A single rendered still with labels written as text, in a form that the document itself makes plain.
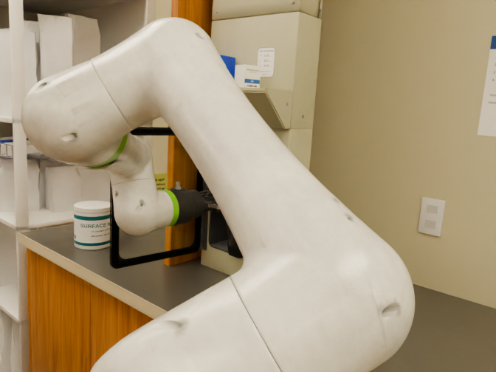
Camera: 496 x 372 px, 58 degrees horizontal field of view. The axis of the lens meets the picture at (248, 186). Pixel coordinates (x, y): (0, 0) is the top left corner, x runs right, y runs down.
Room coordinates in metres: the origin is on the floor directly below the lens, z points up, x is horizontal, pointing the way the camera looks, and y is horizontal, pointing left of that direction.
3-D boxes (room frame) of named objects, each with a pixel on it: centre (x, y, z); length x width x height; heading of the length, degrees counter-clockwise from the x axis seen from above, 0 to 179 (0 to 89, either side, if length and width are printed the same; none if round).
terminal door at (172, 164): (1.28, 0.26, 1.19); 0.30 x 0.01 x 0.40; 132
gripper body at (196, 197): (1.16, 0.13, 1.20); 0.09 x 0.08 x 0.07; 140
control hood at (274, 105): (1.25, 0.06, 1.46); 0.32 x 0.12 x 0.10; 50
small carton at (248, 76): (1.22, 0.02, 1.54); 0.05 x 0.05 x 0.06; 33
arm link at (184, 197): (1.10, 0.18, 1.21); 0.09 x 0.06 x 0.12; 50
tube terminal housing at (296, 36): (1.39, -0.06, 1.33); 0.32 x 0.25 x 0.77; 50
